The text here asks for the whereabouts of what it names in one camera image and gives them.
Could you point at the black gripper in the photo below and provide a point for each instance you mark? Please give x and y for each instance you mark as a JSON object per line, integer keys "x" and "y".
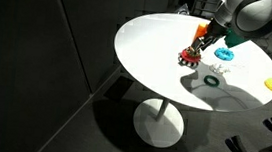
{"x": 216, "y": 32}

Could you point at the red multicolour toy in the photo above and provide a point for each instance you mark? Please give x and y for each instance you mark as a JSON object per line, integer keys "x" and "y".
{"x": 189, "y": 56}

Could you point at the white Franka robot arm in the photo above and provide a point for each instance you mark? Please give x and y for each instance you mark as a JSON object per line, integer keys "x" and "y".
{"x": 259, "y": 14}

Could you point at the orange plastic block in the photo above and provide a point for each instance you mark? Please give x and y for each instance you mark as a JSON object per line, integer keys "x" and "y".
{"x": 200, "y": 30}

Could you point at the teal plastic block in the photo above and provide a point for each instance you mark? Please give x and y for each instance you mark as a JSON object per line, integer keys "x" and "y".
{"x": 235, "y": 40}

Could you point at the grey triangular object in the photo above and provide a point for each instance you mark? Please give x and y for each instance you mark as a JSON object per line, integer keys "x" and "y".
{"x": 183, "y": 9}

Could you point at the white table pedestal base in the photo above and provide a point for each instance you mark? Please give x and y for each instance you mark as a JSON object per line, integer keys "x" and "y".
{"x": 157, "y": 128}

